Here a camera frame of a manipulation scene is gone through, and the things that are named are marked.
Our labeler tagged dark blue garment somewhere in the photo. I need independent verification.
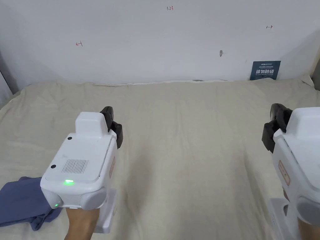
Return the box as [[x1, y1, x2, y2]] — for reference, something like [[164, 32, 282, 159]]
[[0, 176, 63, 232]]

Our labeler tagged person's right hand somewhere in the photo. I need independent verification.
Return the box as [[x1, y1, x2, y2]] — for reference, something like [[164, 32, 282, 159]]
[[297, 218, 320, 240]]

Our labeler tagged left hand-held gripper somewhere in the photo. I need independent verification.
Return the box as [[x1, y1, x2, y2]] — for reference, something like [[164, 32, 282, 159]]
[[40, 106, 124, 234]]

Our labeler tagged dark blue sign card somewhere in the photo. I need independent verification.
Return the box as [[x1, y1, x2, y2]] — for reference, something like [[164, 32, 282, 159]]
[[249, 60, 282, 81]]

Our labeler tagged person's left hand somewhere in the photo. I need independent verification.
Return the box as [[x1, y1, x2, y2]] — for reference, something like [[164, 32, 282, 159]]
[[64, 206, 101, 240]]

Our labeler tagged bed with beige sheet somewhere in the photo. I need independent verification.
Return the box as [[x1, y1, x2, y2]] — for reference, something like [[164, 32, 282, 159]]
[[0, 79, 320, 240]]

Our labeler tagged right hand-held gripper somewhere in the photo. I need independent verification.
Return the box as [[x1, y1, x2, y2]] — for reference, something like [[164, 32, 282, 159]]
[[262, 103, 320, 240]]

